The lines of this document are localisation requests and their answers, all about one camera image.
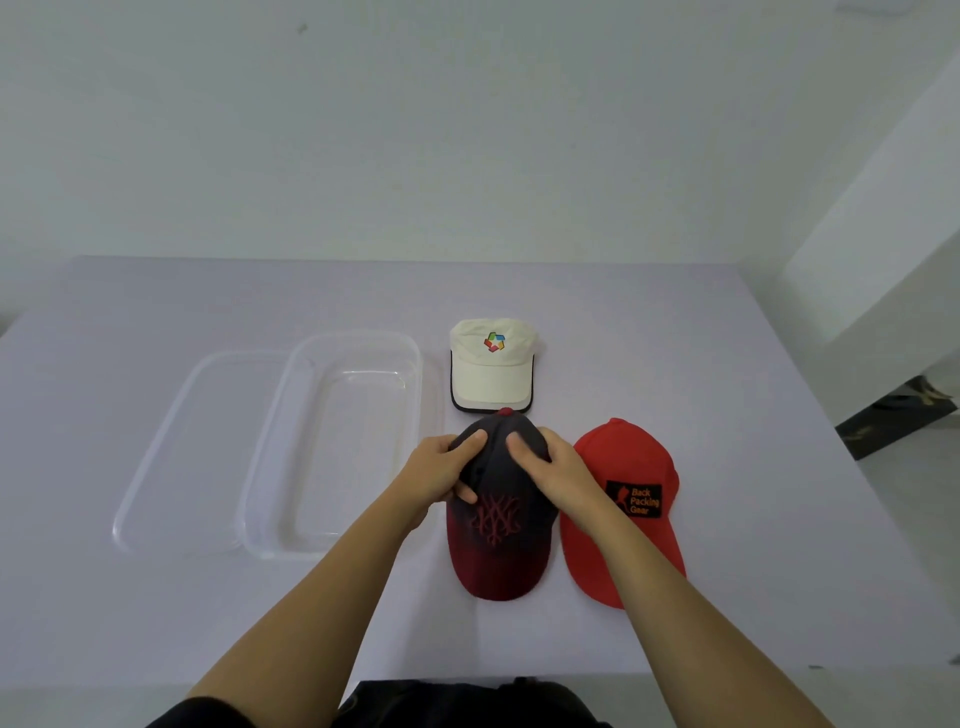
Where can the person's left forearm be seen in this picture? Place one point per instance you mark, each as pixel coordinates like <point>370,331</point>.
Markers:
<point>307,615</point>

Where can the dark object on floor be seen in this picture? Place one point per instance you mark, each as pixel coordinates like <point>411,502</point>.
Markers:
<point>892,416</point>

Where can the person's left hand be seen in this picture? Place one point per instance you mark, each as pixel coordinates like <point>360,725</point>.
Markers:
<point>435,476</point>

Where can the clear plastic lid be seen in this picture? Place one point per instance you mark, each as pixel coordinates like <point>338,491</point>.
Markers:
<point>195,450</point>

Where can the dark grey and maroon cap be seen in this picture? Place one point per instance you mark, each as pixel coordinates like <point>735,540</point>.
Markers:
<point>499,562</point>

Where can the person's black left sleeve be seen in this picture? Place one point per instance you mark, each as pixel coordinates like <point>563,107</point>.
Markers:
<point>195,716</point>

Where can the white cap with colourful logo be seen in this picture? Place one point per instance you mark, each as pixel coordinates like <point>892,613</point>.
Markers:
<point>491,375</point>

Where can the person's right hand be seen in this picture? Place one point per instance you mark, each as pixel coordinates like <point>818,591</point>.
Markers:
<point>566,476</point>

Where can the person's black trousers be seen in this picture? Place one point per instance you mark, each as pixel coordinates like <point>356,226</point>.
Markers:
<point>465,705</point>

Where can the clear plastic container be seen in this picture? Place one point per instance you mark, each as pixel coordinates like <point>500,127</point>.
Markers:
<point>337,442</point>

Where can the person's right forearm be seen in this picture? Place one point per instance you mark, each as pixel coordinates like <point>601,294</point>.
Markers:
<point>690,630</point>

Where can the red cap with black patch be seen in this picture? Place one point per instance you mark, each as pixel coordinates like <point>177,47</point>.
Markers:
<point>637,450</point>

